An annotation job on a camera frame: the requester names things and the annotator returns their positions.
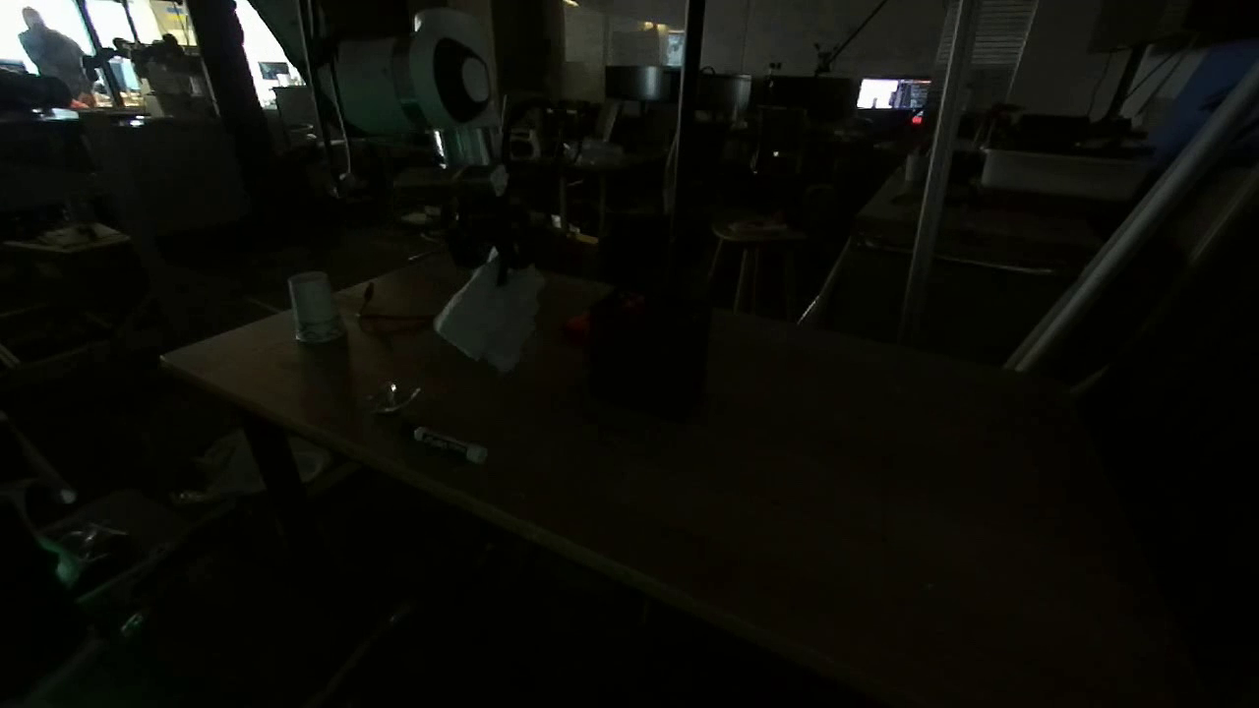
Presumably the green glowing floor item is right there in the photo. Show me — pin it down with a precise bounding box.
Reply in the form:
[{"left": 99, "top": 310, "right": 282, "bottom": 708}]
[{"left": 40, "top": 520, "right": 130, "bottom": 596}]

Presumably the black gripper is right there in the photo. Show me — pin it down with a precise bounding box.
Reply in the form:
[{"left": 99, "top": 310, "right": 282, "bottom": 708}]
[{"left": 451, "top": 165, "right": 567, "bottom": 283}]

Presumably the slanted metal pole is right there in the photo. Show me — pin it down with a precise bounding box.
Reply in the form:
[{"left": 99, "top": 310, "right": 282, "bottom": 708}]
[{"left": 1004, "top": 64, "right": 1259, "bottom": 376}]

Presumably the person in background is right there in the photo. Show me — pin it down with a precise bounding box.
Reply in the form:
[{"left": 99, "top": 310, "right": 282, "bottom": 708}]
[{"left": 12, "top": 2, "right": 99, "bottom": 102}]

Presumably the white towel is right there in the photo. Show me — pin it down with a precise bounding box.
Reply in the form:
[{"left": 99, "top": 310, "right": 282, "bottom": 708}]
[{"left": 433, "top": 250, "right": 552, "bottom": 376}]

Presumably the dark table leg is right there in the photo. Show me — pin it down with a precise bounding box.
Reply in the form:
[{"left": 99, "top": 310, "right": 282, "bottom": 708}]
[{"left": 240, "top": 413, "right": 320, "bottom": 542}]

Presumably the blue background object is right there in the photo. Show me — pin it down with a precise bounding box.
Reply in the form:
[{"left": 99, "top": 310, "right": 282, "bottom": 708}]
[{"left": 1150, "top": 35, "right": 1259, "bottom": 148}]

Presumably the black upright pole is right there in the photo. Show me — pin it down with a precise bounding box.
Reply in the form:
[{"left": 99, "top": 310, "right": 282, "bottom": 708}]
[{"left": 659, "top": 0, "right": 711, "bottom": 296}]

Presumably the white cup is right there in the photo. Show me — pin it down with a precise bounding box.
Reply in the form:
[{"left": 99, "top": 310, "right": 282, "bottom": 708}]
[{"left": 282, "top": 268, "right": 350, "bottom": 350}]

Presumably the lit computer monitor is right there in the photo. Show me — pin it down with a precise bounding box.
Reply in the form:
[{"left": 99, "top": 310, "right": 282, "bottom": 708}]
[{"left": 849, "top": 72, "right": 942, "bottom": 116}]

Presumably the pale sheet on floor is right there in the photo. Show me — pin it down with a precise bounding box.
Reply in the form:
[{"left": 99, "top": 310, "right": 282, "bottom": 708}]
[{"left": 166, "top": 430, "right": 333, "bottom": 510}]

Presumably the white marker pen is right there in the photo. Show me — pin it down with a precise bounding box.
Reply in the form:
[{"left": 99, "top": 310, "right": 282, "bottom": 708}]
[{"left": 411, "top": 422, "right": 491, "bottom": 466}]

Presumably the white upright pole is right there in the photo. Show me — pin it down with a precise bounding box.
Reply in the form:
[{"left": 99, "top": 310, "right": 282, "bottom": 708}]
[{"left": 893, "top": 0, "right": 993, "bottom": 347}]

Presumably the black basket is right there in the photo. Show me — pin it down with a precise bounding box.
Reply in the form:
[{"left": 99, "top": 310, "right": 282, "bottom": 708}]
[{"left": 588, "top": 279, "right": 711, "bottom": 424}]

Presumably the round wooden stool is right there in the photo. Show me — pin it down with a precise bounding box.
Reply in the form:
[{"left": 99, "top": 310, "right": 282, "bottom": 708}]
[{"left": 703, "top": 212, "right": 806, "bottom": 317}]

